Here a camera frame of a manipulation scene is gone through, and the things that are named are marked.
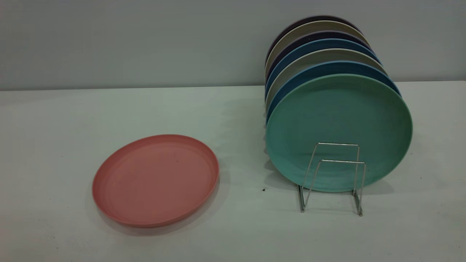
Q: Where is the pink plastic plate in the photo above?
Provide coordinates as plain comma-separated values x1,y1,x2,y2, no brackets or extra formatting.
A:
92,134,220,229

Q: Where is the green plastic plate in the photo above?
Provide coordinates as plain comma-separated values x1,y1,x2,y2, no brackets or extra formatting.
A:
265,74,413,192

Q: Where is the blue plastic plate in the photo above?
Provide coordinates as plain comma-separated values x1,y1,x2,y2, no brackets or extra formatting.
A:
265,38,381,99
266,61,402,124

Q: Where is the beige plastic plate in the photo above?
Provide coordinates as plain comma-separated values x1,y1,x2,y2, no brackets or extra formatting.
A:
265,20,370,79
265,48,387,111

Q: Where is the dark purple plastic plate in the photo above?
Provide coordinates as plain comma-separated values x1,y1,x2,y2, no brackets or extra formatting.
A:
266,31,372,82
266,15,361,62

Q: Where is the silver wire plate rack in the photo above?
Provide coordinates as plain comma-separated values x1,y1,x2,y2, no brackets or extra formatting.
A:
298,142,367,217

